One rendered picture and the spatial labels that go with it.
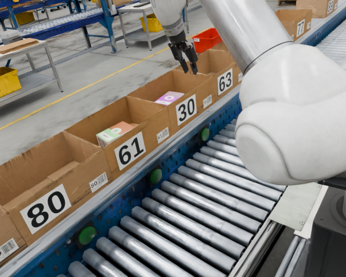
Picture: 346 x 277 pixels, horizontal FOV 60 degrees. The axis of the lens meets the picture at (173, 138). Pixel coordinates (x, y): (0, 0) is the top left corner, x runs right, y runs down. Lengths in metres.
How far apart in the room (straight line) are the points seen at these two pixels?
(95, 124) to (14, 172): 0.42
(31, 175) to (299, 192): 1.13
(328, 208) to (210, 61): 1.52
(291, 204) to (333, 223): 0.50
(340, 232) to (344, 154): 0.35
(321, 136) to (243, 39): 0.21
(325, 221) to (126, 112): 1.13
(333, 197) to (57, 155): 1.10
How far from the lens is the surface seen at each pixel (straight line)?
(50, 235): 1.18
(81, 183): 1.19
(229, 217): 1.26
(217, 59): 2.13
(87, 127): 1.50
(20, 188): 1.42
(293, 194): 1.35
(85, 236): 1.21
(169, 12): 1.31
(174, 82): 1.88
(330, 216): 0.84
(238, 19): 0.56
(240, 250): 1.15
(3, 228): 1.11
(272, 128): 0.45
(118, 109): 1.59
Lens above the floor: 1.67
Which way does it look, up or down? 32 degrees down
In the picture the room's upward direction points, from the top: 9 degrees counter-clockwise
